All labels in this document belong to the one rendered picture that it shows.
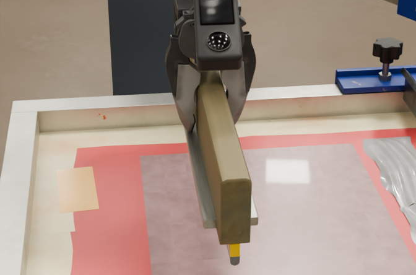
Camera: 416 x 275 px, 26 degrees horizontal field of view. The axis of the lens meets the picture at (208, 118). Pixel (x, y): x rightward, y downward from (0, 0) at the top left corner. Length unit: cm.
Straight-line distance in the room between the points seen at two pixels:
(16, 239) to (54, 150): 26
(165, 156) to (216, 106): 29
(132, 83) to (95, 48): 237
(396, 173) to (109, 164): 38
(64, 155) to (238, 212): 45
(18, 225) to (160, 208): 18
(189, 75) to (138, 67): 61
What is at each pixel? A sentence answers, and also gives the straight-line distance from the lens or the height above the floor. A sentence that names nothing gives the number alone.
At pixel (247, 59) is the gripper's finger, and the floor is 117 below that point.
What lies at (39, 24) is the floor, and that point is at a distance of 430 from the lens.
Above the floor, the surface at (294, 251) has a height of 96.
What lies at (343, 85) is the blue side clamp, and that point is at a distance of 135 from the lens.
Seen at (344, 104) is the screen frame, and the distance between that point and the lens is 135.
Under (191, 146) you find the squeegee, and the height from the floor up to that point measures 108.
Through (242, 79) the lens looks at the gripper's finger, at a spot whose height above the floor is 115.
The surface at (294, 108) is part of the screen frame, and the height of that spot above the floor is 97.
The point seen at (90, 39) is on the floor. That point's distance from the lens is 409.
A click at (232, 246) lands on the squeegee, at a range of 88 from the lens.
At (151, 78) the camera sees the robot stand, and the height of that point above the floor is 89.
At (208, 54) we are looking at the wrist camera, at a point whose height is 122.
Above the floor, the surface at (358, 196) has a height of 96.
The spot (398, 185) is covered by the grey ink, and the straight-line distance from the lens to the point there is 120.
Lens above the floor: 158
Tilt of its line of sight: 28 degrees down
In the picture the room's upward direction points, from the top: straight up
